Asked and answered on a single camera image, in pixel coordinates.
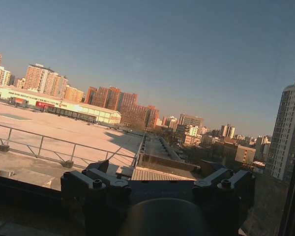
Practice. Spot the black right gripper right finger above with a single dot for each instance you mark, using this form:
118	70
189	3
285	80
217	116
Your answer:
226	183

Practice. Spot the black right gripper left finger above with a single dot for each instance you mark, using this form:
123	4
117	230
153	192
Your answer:
96	182

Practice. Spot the low brown flat-roofed building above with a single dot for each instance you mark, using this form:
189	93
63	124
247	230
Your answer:
241	153

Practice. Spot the corrugated metal roof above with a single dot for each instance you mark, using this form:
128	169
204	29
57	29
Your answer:
159	175

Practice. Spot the metal rooftop railing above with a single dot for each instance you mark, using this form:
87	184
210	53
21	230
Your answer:
40	145

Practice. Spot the long white warehouse building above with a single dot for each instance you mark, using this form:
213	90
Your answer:
93	111

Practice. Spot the tall grey tower building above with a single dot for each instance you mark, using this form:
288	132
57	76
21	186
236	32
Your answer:
286	132

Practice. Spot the red brick apartment block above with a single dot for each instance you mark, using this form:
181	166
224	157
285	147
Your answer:
127	105

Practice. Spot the orange high-rise building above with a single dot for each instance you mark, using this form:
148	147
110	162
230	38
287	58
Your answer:
45	79

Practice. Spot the dark window frame rail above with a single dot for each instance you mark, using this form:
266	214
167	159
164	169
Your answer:
24	191

